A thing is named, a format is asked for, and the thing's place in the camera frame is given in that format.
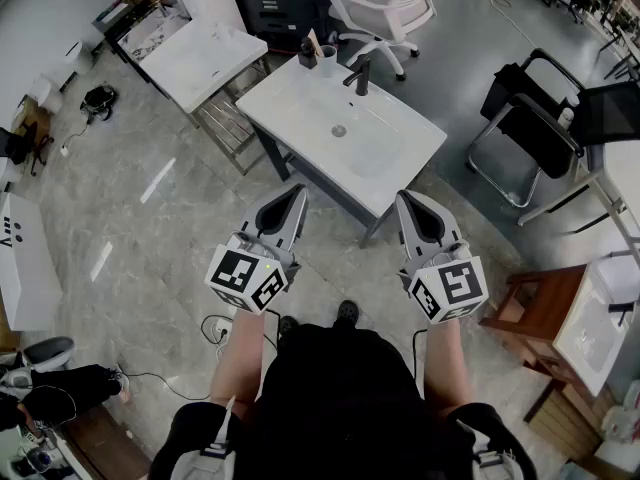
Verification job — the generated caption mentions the white sink basin with faucet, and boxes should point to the white sink basin with faucet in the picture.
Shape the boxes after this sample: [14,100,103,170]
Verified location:
[234,52,449,219]

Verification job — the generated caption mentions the person's left forearm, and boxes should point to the person's left forearm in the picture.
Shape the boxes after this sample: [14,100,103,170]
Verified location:
[209,307,266,419]

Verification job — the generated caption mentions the white round bin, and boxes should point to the white round bin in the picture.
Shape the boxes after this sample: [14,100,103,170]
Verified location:
[64,41,96,75]

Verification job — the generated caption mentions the grey office chair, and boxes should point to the grey office chair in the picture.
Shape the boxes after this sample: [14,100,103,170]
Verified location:
[22,336,76,373]

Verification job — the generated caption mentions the dark sink stand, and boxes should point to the dark sink stand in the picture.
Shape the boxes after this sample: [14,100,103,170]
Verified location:
[249,117,396,249]

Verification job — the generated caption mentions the person's right forearm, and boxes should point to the person's right forearm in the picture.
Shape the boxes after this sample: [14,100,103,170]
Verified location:
[422,317,474,414]

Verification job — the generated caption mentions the black faucet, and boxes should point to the black faucet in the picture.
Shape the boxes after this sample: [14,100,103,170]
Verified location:
[342,53,372,96]

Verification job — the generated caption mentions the white table with black dots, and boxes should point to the white table with black dots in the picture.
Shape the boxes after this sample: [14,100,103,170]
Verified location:
[0,192,64,332]

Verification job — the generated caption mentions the white basin on wooden cabinet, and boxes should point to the white basin on wooden cabinet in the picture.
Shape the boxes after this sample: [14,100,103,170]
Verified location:
[552,260,640,397]

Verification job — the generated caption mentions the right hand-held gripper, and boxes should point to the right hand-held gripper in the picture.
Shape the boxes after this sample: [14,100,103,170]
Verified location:
[396,191,490,325]

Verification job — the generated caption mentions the metal sink rack stand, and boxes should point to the metal sink rack stand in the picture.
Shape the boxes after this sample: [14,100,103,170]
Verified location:
[189,62,267,177]

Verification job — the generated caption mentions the black headset on floor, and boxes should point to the black headset on floor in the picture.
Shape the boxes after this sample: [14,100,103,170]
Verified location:
[80,85,119,122]

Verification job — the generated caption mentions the brown wooden stool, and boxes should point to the brown wooden stool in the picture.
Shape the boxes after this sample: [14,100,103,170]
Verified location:
[479,263,589,369]

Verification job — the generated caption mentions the person's black clothing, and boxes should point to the person's black clothing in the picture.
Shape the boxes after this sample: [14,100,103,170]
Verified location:
[149,317,539,480]

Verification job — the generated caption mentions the pale round cup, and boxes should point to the pale round cup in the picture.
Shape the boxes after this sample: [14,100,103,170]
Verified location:
[317,44,339,79]

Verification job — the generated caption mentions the white sink basin without faucet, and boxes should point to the white sink basin without faucet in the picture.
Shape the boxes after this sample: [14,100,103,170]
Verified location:
[140,20,270,114]

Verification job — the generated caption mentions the black soap dispenser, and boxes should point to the black soap dispenser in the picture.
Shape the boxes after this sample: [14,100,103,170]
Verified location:
[298,36,318,69]

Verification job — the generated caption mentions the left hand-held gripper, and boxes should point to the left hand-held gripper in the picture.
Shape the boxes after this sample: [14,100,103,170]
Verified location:
[203,183,309,317]

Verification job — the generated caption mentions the white desk with metal legs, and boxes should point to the white desk with metal legs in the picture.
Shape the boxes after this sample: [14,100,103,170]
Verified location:
[517,140,640,269]

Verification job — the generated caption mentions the white office chair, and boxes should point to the white office chair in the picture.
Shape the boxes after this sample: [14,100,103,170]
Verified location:
[328,0,442,82]

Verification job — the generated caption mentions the marble pattern slab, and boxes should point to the marble pattern slab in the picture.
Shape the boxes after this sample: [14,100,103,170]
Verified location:
[117,5,191,62]

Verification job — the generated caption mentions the black folding chair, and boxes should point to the black folding chair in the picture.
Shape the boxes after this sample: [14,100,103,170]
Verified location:
[467,47,640,209]

